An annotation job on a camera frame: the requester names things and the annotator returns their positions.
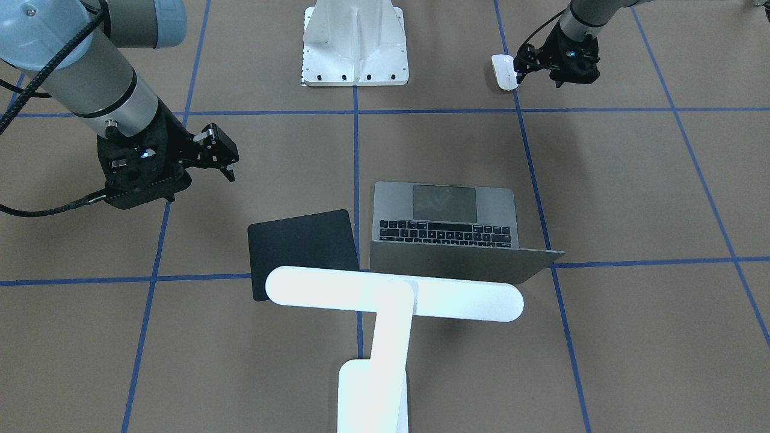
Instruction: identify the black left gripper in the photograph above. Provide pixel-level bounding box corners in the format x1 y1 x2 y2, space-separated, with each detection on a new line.
514 25 599 85

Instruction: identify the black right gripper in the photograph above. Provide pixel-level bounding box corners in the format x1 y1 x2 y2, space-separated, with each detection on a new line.
97 102 240 183

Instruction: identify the white computer mouse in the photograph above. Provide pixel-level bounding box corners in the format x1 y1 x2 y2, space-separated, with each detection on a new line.
490 53 518 91

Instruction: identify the black mouse pad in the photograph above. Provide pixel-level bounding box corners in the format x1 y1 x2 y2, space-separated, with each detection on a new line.
247 209 360 302

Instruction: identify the grey laptop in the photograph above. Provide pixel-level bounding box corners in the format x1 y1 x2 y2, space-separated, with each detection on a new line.
369 181 564 285

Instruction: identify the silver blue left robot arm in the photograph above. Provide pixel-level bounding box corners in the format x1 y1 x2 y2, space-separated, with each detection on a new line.
513 1 646 88

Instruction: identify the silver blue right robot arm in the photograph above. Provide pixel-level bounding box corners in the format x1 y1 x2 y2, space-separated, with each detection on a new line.
2 1 239 189

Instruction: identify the white desk lamp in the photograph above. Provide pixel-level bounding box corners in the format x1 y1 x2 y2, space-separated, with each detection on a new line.
266 266 525 432

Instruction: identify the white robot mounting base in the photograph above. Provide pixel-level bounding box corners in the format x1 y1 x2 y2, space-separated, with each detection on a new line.
301 1 410 86

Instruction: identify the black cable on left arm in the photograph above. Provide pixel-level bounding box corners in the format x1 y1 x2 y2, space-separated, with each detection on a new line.
516 9 566 61

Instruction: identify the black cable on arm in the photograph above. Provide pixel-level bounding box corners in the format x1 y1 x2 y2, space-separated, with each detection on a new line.
0 0 112 218
516 9 566 61

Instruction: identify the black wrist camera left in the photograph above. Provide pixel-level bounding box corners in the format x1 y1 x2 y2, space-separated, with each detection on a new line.
548 51 600 88

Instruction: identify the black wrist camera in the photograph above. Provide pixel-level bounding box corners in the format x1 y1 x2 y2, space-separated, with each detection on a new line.
548 51 600 88
105 165 192 209

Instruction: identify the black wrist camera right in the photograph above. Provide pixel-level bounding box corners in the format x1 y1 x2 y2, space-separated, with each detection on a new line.
105 165 192 209

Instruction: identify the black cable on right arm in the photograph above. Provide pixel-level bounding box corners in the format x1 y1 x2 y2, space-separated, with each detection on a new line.
0 0 112 218

